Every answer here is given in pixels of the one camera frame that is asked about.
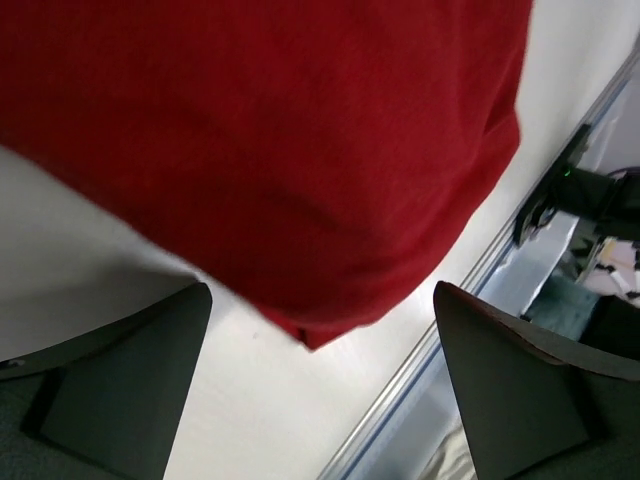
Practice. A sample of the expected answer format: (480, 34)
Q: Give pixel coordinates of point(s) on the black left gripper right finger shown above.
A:
(535, 404)

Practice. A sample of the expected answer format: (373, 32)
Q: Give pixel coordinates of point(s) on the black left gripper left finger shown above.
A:
(113, 398)

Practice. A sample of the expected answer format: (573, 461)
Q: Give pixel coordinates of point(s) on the dark red t shirt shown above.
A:
(318, 158)

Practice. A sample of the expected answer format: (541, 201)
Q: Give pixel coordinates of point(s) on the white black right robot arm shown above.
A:
(610, 205)

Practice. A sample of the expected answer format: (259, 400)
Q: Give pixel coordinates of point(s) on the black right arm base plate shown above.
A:
(528, 218)

